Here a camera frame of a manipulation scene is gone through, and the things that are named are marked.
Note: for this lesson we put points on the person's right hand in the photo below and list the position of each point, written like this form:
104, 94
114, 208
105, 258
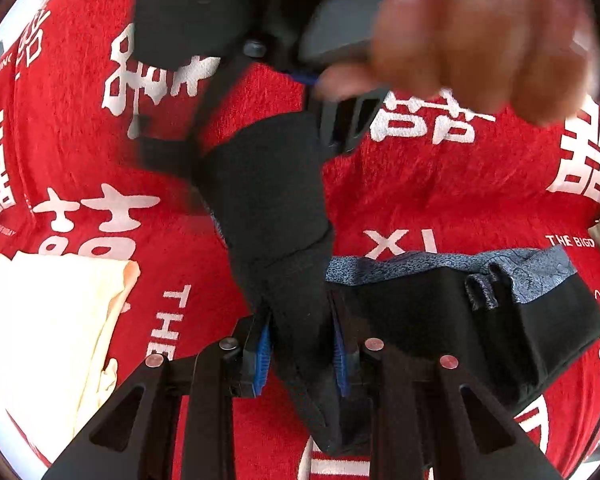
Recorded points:
480, 45

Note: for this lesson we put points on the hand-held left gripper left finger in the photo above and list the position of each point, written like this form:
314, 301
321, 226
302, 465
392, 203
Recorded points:
262, 360

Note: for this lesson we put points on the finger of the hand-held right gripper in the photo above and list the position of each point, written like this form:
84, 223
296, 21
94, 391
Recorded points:
215, 90
345, 120

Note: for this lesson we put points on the cream folded cloth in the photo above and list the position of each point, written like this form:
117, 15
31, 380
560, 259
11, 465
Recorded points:
45, 320

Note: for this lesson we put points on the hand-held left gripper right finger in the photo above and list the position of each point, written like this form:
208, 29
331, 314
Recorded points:
340, 365

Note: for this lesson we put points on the black pants with blue trim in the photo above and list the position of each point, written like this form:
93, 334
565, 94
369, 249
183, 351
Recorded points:
430, 320

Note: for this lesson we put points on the red printed blanket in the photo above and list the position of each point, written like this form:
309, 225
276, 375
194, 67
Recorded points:
430, 185

